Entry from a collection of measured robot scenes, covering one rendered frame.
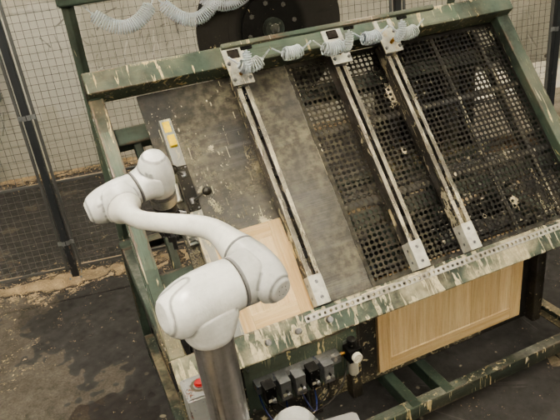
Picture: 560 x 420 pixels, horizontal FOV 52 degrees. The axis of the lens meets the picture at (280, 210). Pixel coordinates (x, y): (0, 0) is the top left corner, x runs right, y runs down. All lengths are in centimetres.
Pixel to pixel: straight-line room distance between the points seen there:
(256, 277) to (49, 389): 264
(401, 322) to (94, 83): 179
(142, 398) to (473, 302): 190
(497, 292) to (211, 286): 219
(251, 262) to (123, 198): 51
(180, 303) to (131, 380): 241
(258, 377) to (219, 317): 104
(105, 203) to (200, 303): 56
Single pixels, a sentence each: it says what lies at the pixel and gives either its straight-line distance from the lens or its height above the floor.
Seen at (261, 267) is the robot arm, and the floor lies 159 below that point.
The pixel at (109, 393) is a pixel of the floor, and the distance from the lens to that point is 366.
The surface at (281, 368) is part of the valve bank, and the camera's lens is 238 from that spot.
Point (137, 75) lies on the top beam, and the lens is 254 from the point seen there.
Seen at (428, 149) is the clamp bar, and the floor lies 131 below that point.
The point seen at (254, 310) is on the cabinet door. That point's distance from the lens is 235.
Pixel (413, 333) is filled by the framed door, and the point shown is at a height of 41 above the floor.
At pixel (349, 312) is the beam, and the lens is 243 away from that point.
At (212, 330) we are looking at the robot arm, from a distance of 135.
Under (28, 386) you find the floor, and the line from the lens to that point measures 396.
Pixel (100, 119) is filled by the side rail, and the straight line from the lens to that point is 250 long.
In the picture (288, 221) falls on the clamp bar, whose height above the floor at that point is 121.
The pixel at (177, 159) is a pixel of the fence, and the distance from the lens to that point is 245.
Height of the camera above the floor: 230
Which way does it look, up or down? 26 degrees down
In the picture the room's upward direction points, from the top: 7 degrees counter-clockwise
